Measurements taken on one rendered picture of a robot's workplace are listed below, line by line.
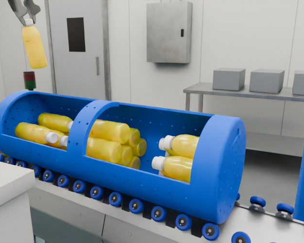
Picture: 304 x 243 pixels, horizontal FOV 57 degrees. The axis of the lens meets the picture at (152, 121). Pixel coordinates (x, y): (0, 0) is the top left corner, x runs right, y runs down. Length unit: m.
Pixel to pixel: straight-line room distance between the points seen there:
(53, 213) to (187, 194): 0.55
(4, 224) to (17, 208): 0.04
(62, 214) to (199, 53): 3.43
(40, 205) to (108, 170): 0.39
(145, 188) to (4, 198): 0.33
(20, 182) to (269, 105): 3.69
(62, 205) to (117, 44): 3.86
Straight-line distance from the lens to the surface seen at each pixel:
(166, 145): 0.81
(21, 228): 0.73
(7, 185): 0.64
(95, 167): 0.84
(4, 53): 6.48
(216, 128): 0.70
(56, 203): 1.07
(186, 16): 3.99
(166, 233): 0.82
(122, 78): 4.69
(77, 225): 1.01
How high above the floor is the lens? 1.42
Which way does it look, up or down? 16 degrees down
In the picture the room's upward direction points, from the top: straight up
